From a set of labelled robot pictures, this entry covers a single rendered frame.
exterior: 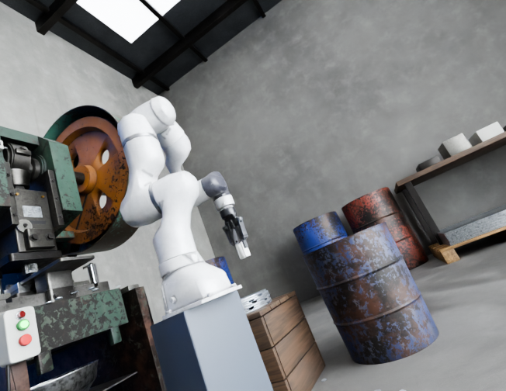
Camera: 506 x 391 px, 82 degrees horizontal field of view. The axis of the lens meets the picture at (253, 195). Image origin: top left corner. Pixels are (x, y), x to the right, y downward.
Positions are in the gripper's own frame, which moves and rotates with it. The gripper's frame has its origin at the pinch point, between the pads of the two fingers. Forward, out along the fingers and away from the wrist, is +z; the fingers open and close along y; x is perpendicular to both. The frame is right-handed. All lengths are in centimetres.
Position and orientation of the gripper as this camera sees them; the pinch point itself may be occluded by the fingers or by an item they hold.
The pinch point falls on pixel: (242, 250)
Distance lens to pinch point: 133.0
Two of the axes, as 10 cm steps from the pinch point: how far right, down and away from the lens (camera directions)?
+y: 6.2, -4.4, -6.5
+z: 3.8, 8.9, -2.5
